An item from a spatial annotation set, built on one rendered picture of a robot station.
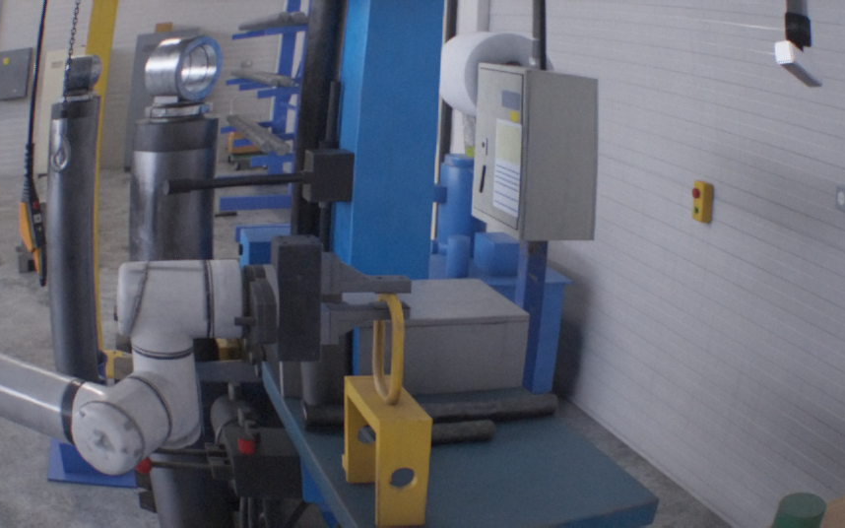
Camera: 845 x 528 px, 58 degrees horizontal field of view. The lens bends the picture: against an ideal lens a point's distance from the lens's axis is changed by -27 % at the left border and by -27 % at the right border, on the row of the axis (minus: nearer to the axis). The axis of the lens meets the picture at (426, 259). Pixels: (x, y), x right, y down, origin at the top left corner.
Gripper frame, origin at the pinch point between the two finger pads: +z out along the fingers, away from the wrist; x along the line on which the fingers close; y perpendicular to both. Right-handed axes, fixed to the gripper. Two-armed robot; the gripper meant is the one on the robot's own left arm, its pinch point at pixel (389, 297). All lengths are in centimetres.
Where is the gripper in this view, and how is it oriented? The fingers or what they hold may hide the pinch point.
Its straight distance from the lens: 112.7
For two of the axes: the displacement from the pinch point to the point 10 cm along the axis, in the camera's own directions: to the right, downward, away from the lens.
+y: -3.1, -2.3, 9.2
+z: 9.5, -0.2, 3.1
